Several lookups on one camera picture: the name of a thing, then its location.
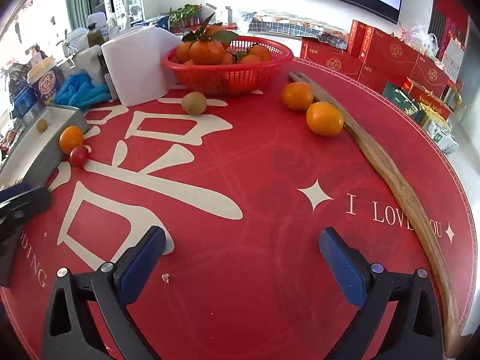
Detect red cherry tomato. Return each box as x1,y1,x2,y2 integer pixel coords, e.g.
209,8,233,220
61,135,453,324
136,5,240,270
69,145,89,168

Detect orange mandarin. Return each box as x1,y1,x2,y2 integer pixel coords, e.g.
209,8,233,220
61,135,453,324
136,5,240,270
306,102,344,137

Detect white shallow tray box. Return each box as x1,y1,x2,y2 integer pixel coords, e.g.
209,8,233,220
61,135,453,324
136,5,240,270
1,105,89,187

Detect long wooden stick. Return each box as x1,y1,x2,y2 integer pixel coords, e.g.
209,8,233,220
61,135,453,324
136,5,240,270
289,72,465,359

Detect small brown round fruit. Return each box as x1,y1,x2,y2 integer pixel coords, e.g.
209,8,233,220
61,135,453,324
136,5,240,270
37,119,48,133

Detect orange beside tray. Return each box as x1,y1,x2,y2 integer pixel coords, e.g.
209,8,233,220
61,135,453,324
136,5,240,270
58,125,84,155

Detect purple instant noodle cup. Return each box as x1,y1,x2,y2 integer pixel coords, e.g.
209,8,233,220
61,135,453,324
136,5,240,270
28,56,64,104

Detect blue rubber gloves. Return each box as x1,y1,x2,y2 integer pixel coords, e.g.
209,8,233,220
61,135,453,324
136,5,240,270
54,72,112,111

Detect white paper towel roll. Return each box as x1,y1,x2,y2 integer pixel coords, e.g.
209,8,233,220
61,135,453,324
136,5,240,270
102,25,182,107

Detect red round table mat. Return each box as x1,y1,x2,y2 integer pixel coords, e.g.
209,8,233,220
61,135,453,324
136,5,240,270
0,58,478,360

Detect green brown kiwi fruit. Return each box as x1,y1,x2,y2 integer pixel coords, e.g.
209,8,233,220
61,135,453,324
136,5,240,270
181,92,208,116

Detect green potted plant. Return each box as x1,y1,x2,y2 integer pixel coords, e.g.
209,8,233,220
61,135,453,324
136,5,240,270
168,4,203,29

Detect red gift box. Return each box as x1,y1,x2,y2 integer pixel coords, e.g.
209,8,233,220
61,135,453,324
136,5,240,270
347,20,419,77

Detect red plastic fruit basket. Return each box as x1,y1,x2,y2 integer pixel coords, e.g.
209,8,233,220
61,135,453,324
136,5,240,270
162,36,293,97

